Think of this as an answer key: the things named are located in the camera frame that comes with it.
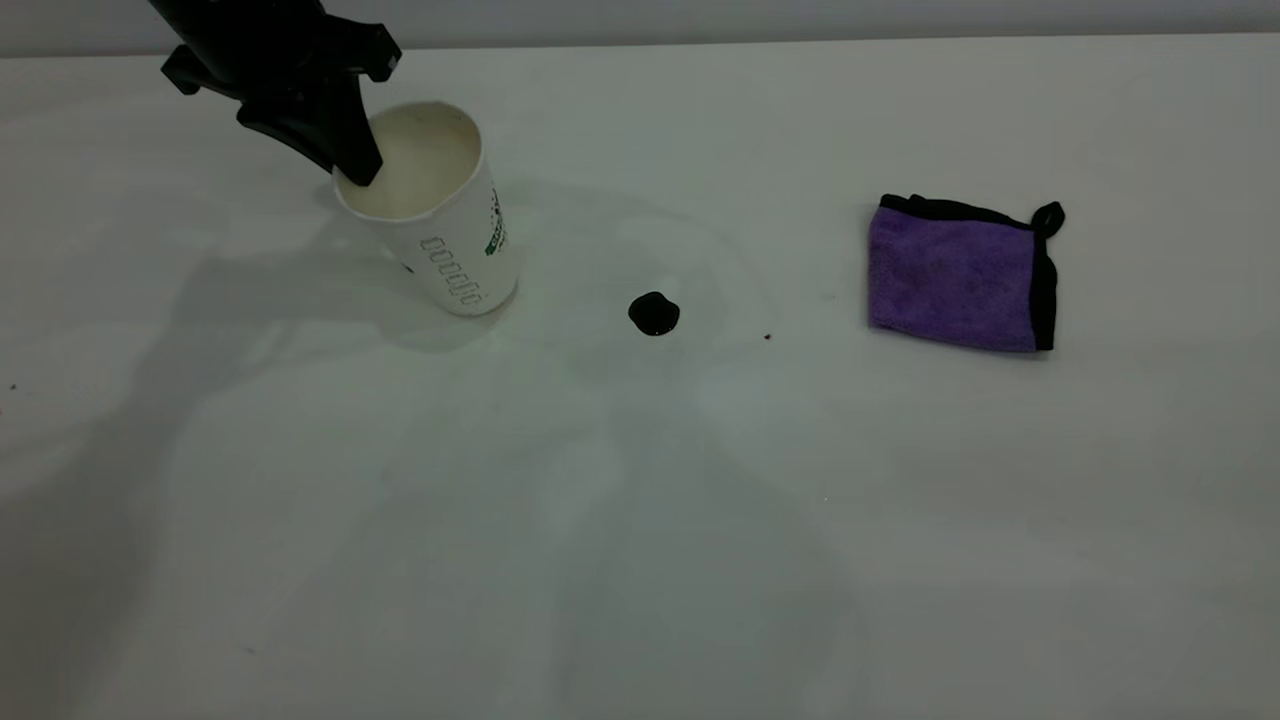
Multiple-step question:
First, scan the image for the purple microfiber cloth black trim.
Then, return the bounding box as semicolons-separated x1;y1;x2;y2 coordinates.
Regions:
866;194;1066;354

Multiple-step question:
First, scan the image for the black liquid spill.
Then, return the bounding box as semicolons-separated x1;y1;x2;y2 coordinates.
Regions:
627;291;682;338

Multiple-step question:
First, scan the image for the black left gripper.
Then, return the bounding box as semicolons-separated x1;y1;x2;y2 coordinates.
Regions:
150;0;402;189

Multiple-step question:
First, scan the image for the white paper coffee cup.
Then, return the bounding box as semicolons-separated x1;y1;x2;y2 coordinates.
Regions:
332;100;521;318

